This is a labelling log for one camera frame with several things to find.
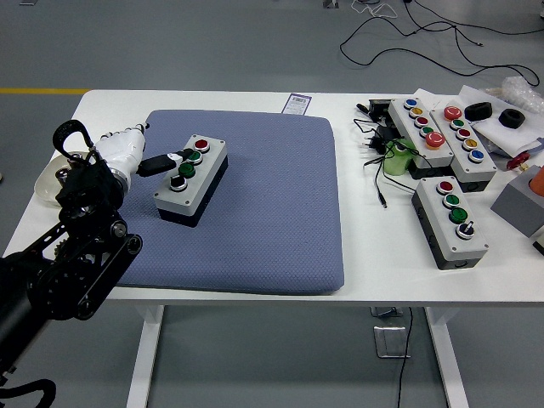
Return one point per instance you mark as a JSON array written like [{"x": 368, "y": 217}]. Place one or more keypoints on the grey five-button control box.
[
  {"x": 480, "y": 170},
  {"x": 408, "y": 127}
]

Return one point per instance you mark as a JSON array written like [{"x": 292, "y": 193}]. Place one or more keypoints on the metal floor socket plate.
[{"x": 391, "y": 342}]

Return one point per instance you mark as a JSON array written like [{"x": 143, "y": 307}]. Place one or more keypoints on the green cylindrical block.
[{"x": 397, "y": 163}]

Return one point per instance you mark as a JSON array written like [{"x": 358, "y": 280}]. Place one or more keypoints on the small black device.
[{"x": 378, "y": 108}]

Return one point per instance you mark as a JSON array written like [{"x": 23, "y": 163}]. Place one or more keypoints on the white paper sheet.
[{"x": 506, "y": 136}]

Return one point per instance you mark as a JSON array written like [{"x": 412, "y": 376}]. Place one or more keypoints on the white table leg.
[
  {"x": 446, "y": 353},
  {"x": 144, "y": 353}
]

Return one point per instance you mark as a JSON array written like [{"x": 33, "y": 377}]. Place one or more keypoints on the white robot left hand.
[{"x": 121, "y": 149}]

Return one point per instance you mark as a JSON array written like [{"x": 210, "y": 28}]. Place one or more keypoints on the orange cylinder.
[{"x": 539, "y": 180}]

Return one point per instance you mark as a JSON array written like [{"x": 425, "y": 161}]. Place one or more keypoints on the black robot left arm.
[{"x": 64, "y": 272}]

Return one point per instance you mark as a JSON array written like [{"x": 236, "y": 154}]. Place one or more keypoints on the blue-grey padded mat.
[{"x": 272, "y": 212}]

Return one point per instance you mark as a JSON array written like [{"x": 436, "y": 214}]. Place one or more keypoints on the cream shallow dish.
[{"x": 44, "y": 183}]

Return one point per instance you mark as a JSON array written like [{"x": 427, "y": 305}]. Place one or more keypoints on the red knob tool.
[{"x": 517, "y": 161}]

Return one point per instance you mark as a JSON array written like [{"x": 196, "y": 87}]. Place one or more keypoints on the purple label sticker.
[{"x": 297, "y": 103}]

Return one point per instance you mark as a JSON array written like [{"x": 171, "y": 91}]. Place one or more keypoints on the grey four-button control box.
[
  {"x": 200, "y": 187},
  {"x": 438, "y": 229}
]

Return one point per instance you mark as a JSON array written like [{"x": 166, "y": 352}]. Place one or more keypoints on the black power adapter plug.
[{"x": 384, "y": 134}]

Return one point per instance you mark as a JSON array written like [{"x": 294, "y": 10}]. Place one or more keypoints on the grey block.
[{"x": 516, "y": 204}]

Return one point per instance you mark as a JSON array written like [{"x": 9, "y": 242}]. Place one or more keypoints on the clear bubble wrap bag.
[{"x": 520, "y": 91}]

